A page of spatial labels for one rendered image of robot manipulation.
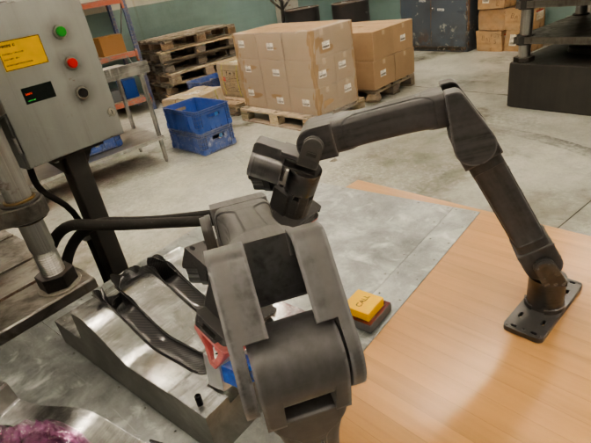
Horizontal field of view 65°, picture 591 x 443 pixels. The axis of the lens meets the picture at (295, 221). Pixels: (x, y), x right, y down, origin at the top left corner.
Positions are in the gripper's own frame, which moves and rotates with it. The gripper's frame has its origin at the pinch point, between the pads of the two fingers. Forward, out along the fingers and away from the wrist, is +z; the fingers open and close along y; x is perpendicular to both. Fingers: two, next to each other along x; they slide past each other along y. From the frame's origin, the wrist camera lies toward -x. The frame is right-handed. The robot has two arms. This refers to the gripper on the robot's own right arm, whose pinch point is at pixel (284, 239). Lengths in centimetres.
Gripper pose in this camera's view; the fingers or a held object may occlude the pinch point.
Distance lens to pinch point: 96.0
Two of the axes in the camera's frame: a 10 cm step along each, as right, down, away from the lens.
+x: 7.6, 5.7, -3.2
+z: -2.2, 6.8, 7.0
